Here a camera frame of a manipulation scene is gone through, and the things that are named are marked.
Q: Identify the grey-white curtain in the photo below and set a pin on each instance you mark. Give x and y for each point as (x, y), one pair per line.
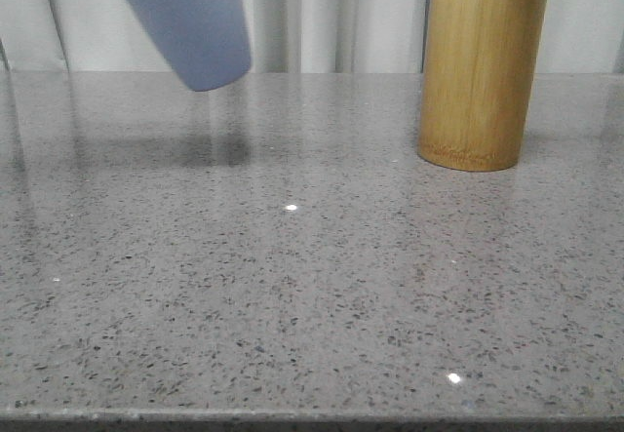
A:
(308, 36)

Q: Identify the bamboo wooden cup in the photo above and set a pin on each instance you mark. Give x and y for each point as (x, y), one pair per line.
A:
(480, 58)

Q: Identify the blue plastic cup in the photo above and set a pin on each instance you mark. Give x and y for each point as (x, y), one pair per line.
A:
(206, 42)

